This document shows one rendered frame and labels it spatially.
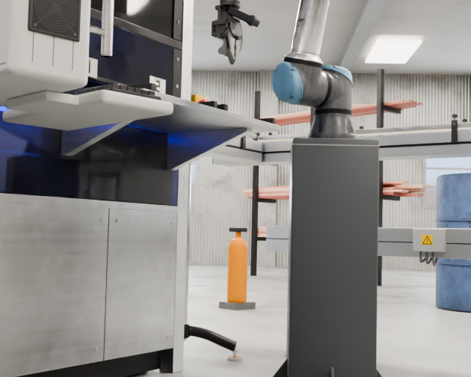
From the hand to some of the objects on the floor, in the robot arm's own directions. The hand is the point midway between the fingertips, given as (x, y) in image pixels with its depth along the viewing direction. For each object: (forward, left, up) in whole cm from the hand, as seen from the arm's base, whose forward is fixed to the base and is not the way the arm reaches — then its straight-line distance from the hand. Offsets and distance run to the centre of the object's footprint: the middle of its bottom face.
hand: (233, 60), depth 246 cm
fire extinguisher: (+6, -255, -110) cm, 277 cm away
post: (+21, -24, -110) cm, 114 cm away
